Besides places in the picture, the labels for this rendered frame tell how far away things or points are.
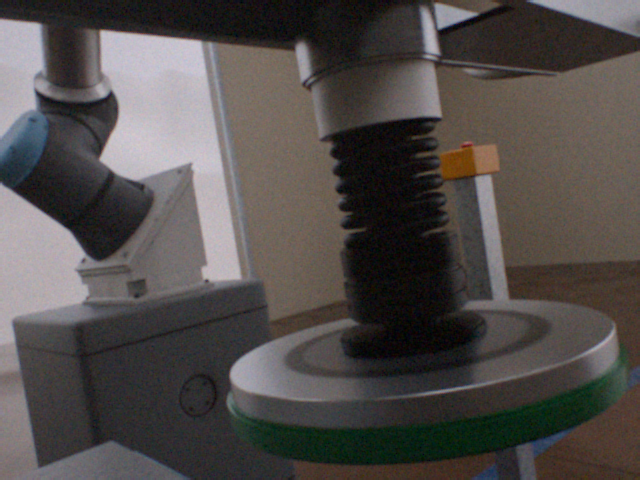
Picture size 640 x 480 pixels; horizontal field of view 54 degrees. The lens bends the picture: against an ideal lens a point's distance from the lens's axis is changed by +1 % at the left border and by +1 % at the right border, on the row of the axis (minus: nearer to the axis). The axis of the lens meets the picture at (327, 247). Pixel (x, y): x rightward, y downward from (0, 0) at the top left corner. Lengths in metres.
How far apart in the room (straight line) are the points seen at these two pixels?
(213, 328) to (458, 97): 6.92
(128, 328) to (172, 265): 0.17
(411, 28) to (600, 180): 6.78
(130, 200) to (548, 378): 1.09
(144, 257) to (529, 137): 6.48
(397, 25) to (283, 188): 6.12
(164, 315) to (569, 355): 0.96
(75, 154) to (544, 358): 1.10
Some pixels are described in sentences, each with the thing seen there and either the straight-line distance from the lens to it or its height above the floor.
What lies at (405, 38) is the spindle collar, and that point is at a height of 1.04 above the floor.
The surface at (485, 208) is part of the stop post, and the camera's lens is 1.82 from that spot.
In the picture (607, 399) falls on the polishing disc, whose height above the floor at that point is 0.86.
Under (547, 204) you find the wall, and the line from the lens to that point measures 7.37.
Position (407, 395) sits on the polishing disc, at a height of 0.88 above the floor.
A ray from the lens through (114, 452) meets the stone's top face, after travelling 0.47.
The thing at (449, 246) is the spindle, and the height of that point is 0.93.
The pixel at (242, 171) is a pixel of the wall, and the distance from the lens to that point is 6.18.
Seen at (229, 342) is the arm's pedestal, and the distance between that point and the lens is 1.26.
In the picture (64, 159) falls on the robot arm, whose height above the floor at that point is 1.14.
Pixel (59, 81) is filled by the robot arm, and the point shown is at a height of 1.30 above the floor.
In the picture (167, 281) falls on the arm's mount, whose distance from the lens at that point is 1.25.
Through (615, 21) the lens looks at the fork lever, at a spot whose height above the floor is 1.08.
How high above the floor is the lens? 0.96
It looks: 3 degrees down
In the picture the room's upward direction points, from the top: 9 degrees counter-clockwise
